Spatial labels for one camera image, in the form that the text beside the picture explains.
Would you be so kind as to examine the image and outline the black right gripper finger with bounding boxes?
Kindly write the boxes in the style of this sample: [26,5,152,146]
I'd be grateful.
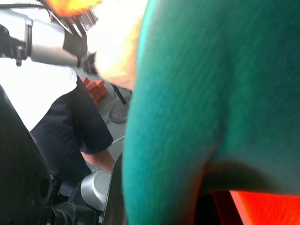
[0,84,53,225]

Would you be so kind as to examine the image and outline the person in navy shirt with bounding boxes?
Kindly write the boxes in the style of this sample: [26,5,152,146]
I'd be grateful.
[30,74,114,198]

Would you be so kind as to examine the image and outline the silver round robot joint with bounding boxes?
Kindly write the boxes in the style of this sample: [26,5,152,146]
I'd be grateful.
[80,170,113,210]

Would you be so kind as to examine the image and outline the stack of orange boxes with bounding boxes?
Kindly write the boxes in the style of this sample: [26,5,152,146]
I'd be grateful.
[81,76,108,106]

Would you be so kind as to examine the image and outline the black wire grille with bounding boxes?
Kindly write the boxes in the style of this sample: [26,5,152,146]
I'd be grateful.
[49,9,99,38]

